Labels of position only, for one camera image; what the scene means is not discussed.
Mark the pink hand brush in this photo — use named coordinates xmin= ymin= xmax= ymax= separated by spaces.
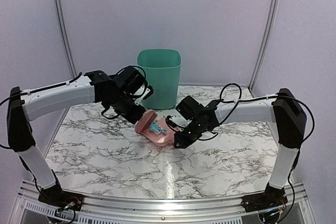
xmin=134 ymin=110 xmax=157 ymax=134

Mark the left aluminium corner post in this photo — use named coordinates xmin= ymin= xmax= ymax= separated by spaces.
xmin=50 ymin=0 xmax=81 ymax=90

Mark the aluminium corner post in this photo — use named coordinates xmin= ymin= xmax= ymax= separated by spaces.
xmin=248 ymin=0 xmax=279 ymax=92
xmin=50 ymin=0 xmax=81 ymax=90

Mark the pink plastic dustpan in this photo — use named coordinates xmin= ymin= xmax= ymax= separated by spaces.
xmin=143 ymin=116 xmax=178 ymax=147

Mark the teal plastic waste bin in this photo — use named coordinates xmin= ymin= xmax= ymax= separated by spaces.
xmin=137 ymin=49 xmax=181 ymax=110

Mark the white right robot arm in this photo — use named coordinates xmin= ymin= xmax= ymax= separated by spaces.
xmin=165 ymin=88 xmax=307 ymax=207

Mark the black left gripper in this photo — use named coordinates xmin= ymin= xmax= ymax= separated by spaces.
xmin=107 ymin=92 xmax=146 ymax=125

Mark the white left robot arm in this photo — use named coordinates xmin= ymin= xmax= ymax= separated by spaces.
xmin=5 ymin=66 xmax=153 ymax=206

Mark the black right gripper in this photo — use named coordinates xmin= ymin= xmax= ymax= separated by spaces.
xmin=174 ymin=117 xmax=206 ymax=148

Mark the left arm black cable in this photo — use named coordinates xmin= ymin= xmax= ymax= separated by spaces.
xmin=0 ymin=65 xmax=148 ymax=150

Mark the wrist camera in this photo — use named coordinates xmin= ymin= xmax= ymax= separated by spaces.
xmin=166 ymin=115 xmax=188 ymax=131
xmin=142 ymin=85 xmax=154 ymax=100

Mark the right aluminium corner post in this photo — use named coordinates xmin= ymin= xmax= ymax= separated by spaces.
xmin=248 ymin=0 xmax=279 ymax=92

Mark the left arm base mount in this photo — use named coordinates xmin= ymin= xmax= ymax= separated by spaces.
xmin=38 ymin=181 xmax=83 ymax=211

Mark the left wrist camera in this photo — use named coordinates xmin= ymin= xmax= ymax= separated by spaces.
xmin=142 ymin=85 xmax=154 ymax=100

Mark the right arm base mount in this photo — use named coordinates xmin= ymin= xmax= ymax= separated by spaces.
xmin=240 ymin=184 xmax=288 ymax=212

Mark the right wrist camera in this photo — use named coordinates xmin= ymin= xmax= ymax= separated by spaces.
xmin=166 ymin=115 xmax=188 ymax=131

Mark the aluminium front rail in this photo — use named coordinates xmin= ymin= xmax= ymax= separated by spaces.
xmin=9 ymin=180 xmax=315 ymax=223

